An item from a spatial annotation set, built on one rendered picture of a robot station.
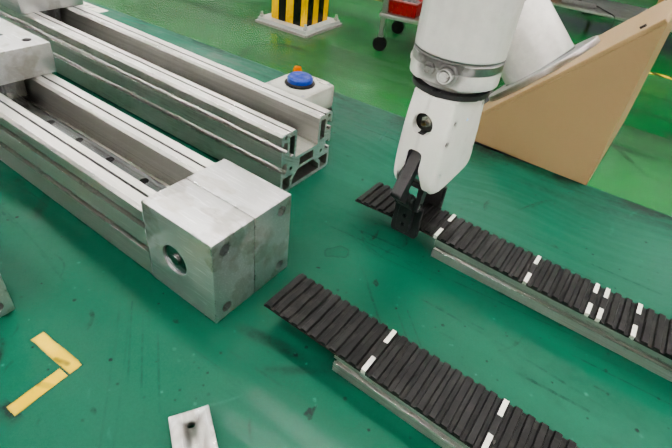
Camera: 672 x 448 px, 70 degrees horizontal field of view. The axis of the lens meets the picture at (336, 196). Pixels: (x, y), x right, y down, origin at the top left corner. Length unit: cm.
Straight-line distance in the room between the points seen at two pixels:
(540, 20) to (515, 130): 18
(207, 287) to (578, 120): 55
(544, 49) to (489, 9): 44
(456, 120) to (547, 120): 33
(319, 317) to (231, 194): 14
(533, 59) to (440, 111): 42
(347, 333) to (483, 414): 12
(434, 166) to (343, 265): 15
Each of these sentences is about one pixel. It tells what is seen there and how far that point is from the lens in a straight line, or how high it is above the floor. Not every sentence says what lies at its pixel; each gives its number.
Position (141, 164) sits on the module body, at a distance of 58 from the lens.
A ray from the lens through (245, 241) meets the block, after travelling 43.
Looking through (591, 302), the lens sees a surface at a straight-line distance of 53.
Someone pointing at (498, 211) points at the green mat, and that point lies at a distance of 66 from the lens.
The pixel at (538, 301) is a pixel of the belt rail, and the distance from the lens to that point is 54.
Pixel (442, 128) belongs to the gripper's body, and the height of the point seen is 95.
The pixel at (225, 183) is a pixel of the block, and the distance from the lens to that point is 46.
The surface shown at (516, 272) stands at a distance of 52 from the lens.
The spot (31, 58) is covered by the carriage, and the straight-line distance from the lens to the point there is 73.
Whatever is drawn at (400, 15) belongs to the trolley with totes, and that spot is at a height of 27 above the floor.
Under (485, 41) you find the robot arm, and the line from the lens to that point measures 43.
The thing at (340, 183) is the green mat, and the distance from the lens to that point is 64.
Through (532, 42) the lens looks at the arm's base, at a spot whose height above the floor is 93.
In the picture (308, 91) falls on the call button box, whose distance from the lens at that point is 74.
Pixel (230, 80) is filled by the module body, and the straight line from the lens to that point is 71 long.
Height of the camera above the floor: 114
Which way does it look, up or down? 36 degrees down
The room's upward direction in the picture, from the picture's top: 7 degrees clockwise
